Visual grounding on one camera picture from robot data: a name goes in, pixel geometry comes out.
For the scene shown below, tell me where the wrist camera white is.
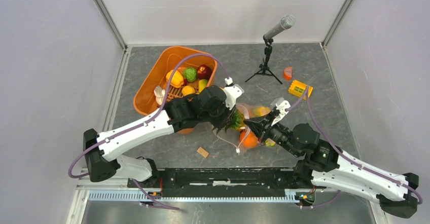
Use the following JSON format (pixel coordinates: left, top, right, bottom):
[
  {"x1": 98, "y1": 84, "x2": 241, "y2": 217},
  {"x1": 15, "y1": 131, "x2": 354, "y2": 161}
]
[
  {"x1": 222, "y1": 77, "x2": 244, "y2": 110},
  {"x1": 270, "y1": 97, "x2": 291, "y2": 126}
]

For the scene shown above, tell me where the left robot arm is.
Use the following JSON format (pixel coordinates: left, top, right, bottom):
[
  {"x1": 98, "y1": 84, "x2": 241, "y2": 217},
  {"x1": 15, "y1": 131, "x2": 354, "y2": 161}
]
[{"x1": 83, "y1": 85, "x2": 243, "y2": 187}]

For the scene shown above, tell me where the yellow lemon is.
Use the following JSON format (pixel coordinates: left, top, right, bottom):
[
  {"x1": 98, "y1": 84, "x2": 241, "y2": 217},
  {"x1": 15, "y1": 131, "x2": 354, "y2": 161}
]
[{"x1": 182, "y1": 86, "x2": 196, "y2": 96}]

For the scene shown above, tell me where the clear zip top bag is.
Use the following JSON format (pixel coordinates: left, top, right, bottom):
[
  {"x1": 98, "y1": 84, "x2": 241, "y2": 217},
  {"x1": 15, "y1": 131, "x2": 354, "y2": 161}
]
[{"x1": 212, "y1": 103, "x2": 275, "y2": 155}]

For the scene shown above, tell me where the black microphone tripod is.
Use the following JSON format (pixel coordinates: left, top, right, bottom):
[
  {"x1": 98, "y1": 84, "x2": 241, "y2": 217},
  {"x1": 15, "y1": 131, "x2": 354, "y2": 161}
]
[{"x1": 245, "y1": 37, "x2": 283, "y2": 85}]

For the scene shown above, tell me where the grey microphone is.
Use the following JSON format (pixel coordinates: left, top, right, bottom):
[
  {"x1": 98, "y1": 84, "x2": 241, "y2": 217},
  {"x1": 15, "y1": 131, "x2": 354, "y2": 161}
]
[{"x1": 263, "y1": 15, "x2": 296, "y2": 40}]

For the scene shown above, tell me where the yellow bell pepper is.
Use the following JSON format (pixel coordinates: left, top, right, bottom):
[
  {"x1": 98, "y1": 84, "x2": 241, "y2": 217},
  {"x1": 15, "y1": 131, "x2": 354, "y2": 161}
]
[{"x1": 253, "y1": 106, "x2": 271, "y2": 117}]

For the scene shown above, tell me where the wooden block near bin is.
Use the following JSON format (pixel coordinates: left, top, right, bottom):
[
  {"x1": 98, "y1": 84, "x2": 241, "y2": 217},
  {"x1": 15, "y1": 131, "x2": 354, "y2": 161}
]
[{"x1": 197, "y1": 147, "x2": 209, "y2": 158}]

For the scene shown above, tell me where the orange plastic bin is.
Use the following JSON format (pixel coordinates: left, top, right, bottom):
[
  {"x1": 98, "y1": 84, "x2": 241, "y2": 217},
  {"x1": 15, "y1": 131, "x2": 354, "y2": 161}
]
[{"x1": 133, "y1": 46, "x2": 218, "y2": 116}]

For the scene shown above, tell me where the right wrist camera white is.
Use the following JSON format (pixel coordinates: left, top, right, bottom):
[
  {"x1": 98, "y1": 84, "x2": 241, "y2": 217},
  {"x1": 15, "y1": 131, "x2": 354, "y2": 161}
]
[{"x1": 270, "y1": 97, "x2": 291, "y2": 126}]

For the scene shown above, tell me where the red apple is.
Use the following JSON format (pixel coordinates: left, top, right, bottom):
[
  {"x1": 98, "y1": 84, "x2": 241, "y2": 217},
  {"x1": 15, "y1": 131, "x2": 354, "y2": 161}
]
[{"x1": 197, "y1": 64, "x2": 212, "y2": 80}]

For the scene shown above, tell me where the orange spiky fruit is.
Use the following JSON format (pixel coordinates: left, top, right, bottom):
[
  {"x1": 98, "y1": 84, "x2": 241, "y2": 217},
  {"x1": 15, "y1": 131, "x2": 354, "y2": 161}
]
[{"x1": 212, "y1": 109, "x2": 245, "y2": 134}]

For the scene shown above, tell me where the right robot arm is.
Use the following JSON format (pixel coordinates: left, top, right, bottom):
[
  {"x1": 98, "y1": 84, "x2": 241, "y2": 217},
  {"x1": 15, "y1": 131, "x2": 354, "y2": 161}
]
[{"x1": 244, "y1": 113, "x2": 419, "y2": 218}]

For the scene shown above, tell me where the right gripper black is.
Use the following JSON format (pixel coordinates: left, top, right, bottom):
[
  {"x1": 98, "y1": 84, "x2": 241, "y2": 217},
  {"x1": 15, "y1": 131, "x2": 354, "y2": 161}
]
[{"x1": 242, "y1": 110, "x2": 300, "y2": 157}]

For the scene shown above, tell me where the yellow toy brick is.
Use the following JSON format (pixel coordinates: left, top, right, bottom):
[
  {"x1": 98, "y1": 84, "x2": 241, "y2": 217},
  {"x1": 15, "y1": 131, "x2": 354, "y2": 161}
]
[{"x1": 288, "y1": 80, "x2": 313, "y2": 97}]

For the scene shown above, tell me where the yellow banana bunch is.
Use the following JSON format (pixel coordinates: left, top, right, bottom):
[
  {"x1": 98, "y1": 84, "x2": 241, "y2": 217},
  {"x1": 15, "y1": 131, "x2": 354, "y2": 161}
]
[{"x1": 265, "y1": 139, "x2": 276, "y2": 147}]

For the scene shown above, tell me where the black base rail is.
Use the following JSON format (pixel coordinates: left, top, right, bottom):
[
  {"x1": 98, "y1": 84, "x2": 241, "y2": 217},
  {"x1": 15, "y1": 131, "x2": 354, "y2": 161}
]
[{"x1": 127, "y1": 167, "x2": 321, "y2": 203}]

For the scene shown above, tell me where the white garlic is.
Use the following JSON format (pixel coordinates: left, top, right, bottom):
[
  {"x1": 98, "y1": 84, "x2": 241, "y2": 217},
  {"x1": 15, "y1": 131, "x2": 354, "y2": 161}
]
[{"x1": 154, "y1": 86, "x2": 166, "y2": 105}]

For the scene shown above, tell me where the yellow green mango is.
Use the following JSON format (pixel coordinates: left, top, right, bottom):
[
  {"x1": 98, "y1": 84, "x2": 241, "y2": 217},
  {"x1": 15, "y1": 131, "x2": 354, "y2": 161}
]
[{"x1": 198, "y1": 79, "x2": 208, "y2": 93}]

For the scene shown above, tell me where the green leafy vegetable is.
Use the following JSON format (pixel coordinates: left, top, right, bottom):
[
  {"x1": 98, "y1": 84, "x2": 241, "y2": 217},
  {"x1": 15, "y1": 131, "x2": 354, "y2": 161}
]
[{"x1": 183, "y1": 67, "x2": 198, "y2": 83}]

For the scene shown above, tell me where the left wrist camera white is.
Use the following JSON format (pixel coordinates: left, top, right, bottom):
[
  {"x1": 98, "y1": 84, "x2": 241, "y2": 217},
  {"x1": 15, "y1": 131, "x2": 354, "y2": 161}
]
[{"x1": 222, "y1": 77, "x2": 244, "y2": 110}]

